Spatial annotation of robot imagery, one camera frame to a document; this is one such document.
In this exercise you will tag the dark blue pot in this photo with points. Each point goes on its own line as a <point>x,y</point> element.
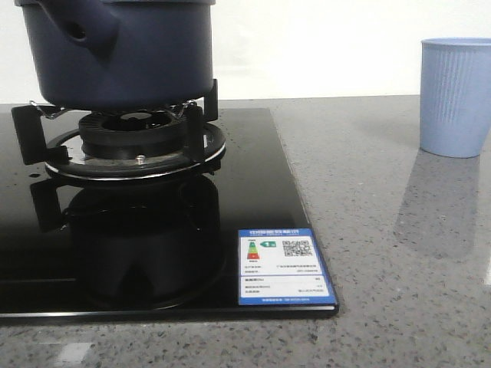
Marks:
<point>120,55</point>

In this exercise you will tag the blue energy label sticker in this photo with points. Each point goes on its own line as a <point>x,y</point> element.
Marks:
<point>282,266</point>

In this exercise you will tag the black round gas burner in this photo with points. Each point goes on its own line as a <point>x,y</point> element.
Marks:
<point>130,135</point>

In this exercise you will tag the black pot support grate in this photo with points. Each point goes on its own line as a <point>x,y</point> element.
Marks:
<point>203,147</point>

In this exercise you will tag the black glass gas stove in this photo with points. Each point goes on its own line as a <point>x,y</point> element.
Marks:
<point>165,249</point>

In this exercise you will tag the light blue ribbed cup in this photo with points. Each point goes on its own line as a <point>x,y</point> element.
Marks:
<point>454,96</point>

